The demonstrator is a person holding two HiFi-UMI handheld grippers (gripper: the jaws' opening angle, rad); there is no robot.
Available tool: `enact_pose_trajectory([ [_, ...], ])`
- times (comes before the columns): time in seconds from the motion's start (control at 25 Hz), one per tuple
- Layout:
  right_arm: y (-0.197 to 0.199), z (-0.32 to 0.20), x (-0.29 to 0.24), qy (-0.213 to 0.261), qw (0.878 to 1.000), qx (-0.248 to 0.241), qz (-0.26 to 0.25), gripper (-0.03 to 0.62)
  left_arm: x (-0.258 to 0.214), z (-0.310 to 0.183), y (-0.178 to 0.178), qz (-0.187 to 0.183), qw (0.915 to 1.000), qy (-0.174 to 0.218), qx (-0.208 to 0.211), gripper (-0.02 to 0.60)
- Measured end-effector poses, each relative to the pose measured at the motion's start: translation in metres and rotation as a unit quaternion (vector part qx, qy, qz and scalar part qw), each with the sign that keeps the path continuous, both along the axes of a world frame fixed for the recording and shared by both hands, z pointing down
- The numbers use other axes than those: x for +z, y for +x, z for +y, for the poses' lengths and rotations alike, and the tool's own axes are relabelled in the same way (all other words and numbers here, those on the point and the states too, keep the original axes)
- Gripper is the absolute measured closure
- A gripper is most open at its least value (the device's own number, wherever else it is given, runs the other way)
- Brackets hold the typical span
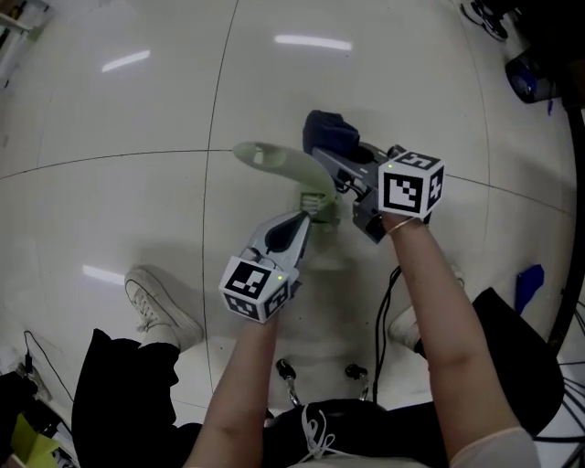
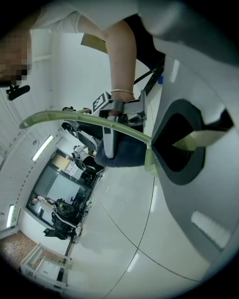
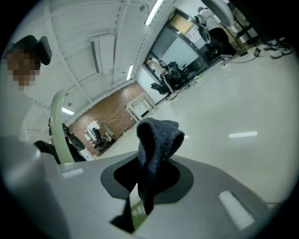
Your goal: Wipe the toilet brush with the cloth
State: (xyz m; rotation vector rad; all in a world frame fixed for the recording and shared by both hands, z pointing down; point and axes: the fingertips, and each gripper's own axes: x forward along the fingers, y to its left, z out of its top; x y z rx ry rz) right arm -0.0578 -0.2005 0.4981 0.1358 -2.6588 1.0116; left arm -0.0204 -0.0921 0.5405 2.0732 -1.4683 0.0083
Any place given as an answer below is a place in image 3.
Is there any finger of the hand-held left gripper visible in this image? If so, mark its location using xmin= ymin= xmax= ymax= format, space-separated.
xmin=62 ymin=123 xmax=85 ymax=152

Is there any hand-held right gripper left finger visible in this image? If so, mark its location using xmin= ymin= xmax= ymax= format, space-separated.
xmin=0 ymin=139 xmax=139 ymax=239

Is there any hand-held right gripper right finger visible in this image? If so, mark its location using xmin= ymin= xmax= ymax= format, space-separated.
xmin=136 ymin=156 xmax=271 ymax=239

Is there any dark blue cloth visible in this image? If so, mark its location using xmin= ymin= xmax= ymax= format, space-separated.
xmin=135 ymin=118 xmax=185 ymax=216

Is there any black office chair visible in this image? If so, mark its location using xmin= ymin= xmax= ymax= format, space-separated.
xmin=150 ymin=81 xmax=169 ymax=95
xmin=90 ymin=127 xmax=106 ymax=150
xmin=167 ymin=62 xmax=190 ymax=80

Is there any person's left leg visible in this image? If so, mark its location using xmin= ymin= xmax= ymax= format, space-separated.
xmin=34 ymin=140 xmax=61 ymax=164

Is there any person's white shirt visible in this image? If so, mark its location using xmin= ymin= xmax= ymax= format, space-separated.
xmin=2 ymin=90 xmax=30 ymax=143

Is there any white metal rack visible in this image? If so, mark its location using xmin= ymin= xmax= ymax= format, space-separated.
xmin=126 ymin=92 xmax=156 ymax=121

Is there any ceiling air vent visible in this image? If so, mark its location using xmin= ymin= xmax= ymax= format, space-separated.
xmin=90 ymin=41 xmax=100 ymax=73

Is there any person's head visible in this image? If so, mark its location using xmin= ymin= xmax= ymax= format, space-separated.
xmin=2 ymin=48 xmax=42 ymax=93

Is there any black framed glass partition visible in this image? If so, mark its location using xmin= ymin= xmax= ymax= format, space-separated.
xmin=142 ymin=8 xmax=234 ymax=70

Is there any black head-worn camera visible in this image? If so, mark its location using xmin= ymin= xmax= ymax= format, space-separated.
xmin=14 ymin=35 xmax=53 ymax=66

